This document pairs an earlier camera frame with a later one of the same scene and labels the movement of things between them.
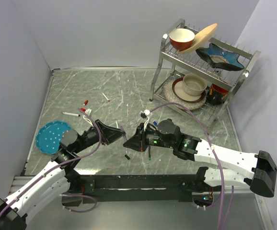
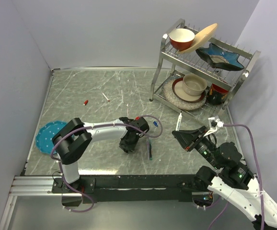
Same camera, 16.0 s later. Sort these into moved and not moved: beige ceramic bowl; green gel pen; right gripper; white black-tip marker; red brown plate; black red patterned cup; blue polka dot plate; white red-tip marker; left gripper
Moved: left gripper; white black-tip marker; right gripper
Not moved: black red patterned cup; beige ceramic bowl; green gel pen; blue polka dot plate; white red-tip marker; red brown plate
